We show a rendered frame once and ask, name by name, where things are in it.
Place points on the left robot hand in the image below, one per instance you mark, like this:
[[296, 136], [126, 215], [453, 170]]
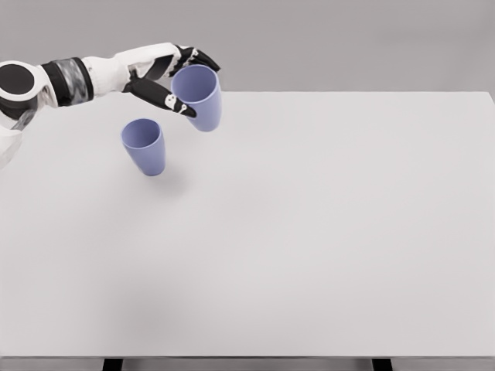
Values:
[[149, 62]]

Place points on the blue plastic cup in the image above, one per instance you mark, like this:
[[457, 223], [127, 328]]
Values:
[[149, 148], [203, 104]]

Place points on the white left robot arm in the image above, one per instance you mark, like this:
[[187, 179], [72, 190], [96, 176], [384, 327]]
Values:
[[58, 83]]

